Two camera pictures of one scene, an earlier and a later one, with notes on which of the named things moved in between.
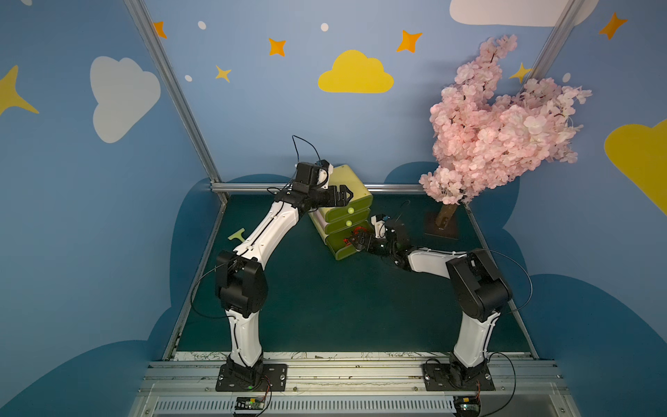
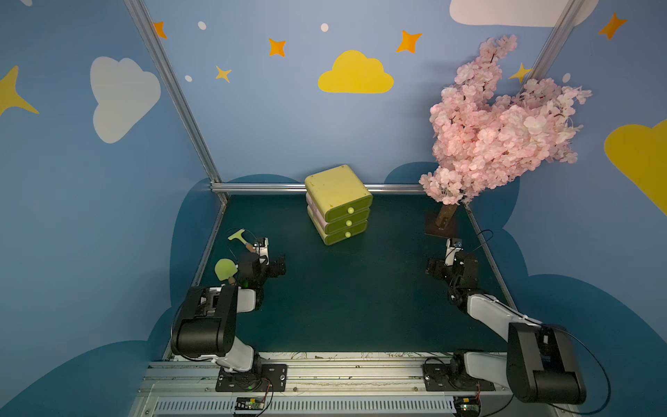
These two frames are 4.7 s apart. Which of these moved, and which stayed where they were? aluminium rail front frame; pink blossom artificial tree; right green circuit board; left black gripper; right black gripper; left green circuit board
Moved: right black gripper; left black gripper
Stayed: left green circuit board; aluminium rail front frame; pink blossom artificial tree; right green circuit board
